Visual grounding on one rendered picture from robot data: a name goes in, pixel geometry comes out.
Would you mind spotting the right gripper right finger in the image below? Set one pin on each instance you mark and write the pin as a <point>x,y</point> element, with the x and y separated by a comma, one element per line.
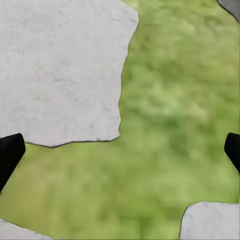
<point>232,149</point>

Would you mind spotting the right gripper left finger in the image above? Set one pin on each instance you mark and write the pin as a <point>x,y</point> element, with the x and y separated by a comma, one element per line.
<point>12,149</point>

